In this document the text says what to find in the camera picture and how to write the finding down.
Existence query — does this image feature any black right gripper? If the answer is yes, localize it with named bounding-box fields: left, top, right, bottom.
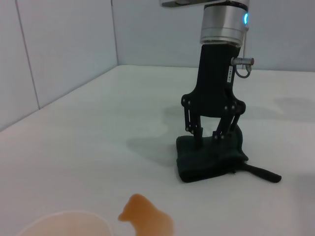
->
left=181, top=44, right=247, bottom=150

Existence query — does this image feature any dark blue rag with loop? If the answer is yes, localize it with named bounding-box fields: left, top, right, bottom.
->
left=176, top=124, right=282, bottom=184

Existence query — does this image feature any translucent plastic cup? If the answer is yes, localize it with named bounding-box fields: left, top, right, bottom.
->
left=16, top=210, right=113, bottom=236

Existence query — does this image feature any brown water stain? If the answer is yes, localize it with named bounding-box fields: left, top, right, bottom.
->
left=118, top=193, right=174, bottom=236

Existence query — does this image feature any silver right gripper cable connector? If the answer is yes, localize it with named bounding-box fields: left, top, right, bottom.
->
left=231, top=31, right=256, bottom=79

